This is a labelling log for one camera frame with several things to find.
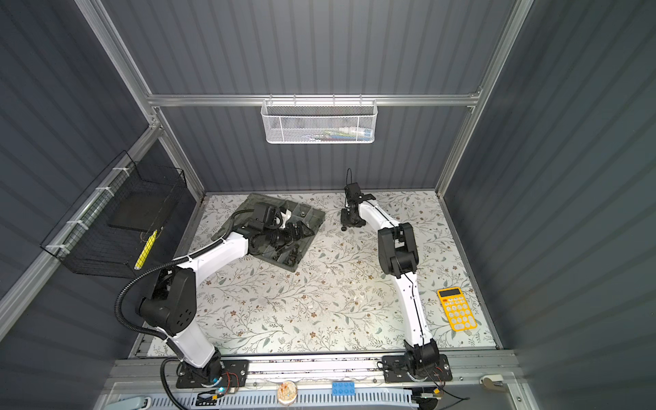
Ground white wire mesh basket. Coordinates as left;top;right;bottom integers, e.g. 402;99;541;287
261;101;379;145

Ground green compartment organizer box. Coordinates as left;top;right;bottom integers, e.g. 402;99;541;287
211;194;326;272

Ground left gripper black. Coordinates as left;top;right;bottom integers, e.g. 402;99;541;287
264;220;314;253

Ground black wire mesh basket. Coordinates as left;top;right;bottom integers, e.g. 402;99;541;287
40;156;188;278

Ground yellow calculator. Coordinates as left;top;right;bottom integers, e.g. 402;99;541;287
437;287;478;332

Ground yellow marker in black basket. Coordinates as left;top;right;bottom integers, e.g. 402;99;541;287
133;230;158;271

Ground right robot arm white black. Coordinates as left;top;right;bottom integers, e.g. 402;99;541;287
340;183;440;379

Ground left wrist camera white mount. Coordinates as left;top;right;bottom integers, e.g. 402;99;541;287
274;207;291;229

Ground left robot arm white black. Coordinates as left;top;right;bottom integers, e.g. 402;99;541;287
136;201;320;377

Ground markers in white basket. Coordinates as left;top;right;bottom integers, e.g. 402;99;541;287
304;126;374;143

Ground black corrugated cable hose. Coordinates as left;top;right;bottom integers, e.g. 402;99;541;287
113;207;255;410

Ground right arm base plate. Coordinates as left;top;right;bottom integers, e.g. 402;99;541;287
377;354;453;384

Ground blue toy brick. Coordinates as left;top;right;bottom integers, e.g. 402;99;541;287
331;381;355;397

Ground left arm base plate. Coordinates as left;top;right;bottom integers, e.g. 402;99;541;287
175;360;250;389

